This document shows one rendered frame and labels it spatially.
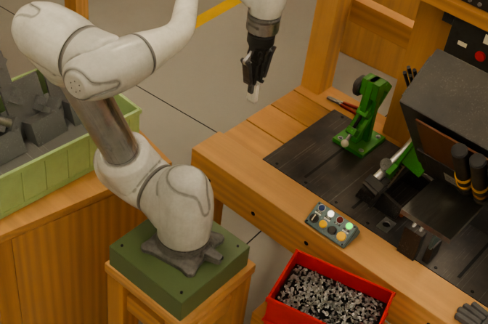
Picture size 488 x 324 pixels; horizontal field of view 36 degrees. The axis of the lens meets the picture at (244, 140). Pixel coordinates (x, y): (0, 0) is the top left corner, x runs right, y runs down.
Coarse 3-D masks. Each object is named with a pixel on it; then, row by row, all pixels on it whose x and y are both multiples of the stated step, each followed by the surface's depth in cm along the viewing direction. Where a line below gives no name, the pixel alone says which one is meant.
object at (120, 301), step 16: (112, 288) 228; (240, 288) 229; (112, 304) 233; (128, 304) 229; (144, 304) 225; (224, 304) 230; (240, 304) 236; (112, 320) 238; (128, 320) 236; (144, 320) 227; (160, 320) 221; (208, 320) 226; (224, 320) 240; (240, 320) 243
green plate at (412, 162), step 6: (408, 150) 225; (414, 150) 225; (402, 156) 227; (408, 156) 227; (414, 156) 226; (396, 162) 230; (402, 162) 230; (408, 162) 228; (414, 162) 227; (408, 168) 229; (414, 168) 228; (420, 168) 226; (420, 174) 227
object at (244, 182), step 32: (192, 160) 261; (224, 160) 255; (256, 160) 257; (224, 192) 256; (256, 192) 245; (288, 192) 246; (256, 224) 252; (288, 224) 241; (320, 256) 237; (352, 256) 228; (384, 256) 229; (416, 288) 221; (448, 288) 222; (416, 320) 220; (448, 320) 213
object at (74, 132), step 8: (48, 96) 279; (72, 128) 267; (80, 128) 267; (64, 136) 263; (72, 136) 264; (80, 136) 264; (32, 144) 258; (48, 144) 259; (56, 144) 260; (64, 144) 260; (32, 152) 255; (40, 152) 256; (48, 152) 256; (16, 160) 252; (24, 160) 252; (0, 168) 248; (8, 168) 248
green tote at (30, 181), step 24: (0, 96) 266; (120, 96) 266; (72, 144) 244; (24, 168) 234; (48, 168) 242; (72, 168) 251; (0, 192) 232; (24, 192) 239; (48, 192) 249; (0, 216) 237
